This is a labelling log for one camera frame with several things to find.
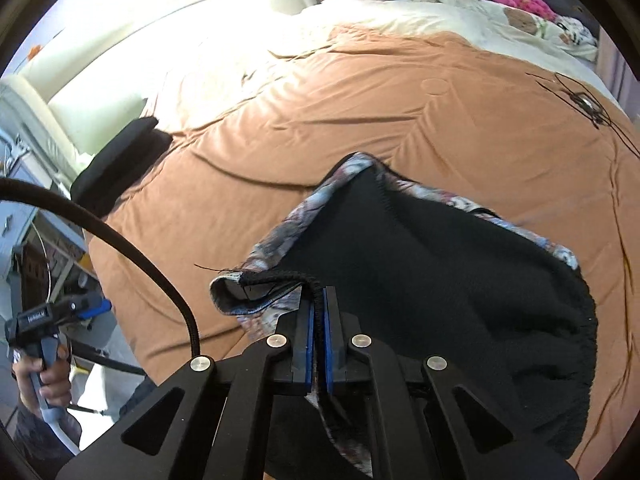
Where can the cream bed headboard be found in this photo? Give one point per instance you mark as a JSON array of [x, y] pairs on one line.
[[100, 120]]

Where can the cream bear-print quilt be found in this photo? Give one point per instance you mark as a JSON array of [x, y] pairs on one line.
[[522, 22]]

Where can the person's left hand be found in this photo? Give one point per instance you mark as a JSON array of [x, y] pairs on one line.
[[55, 390]]

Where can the pink fluffy plush toy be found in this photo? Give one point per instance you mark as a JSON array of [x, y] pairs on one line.
[[522, 4]]

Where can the orange blanket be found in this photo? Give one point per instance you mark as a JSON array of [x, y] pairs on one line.
[[350, 110]]

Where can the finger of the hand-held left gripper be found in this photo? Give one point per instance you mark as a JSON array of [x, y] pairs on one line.
[[95, 306]]

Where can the black and bear-print pants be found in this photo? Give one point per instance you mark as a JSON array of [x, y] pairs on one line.
[[425, 285]]

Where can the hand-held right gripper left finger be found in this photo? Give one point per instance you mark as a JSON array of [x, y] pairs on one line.
[[308, 350]]

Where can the black white patterned cloth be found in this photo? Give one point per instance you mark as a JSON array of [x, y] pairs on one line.
[[577, 30]]

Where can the folded black pants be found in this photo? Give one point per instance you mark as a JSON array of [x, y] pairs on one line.
[[161, 140], [115, 155]]

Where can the person's left forearm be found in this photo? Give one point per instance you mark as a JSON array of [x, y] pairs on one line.
[[30, 435]]

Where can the cream duvet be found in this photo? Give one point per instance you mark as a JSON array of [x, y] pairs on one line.
[[400, 15]]

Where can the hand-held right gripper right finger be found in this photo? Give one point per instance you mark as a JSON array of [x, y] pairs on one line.
[[328, 350]]

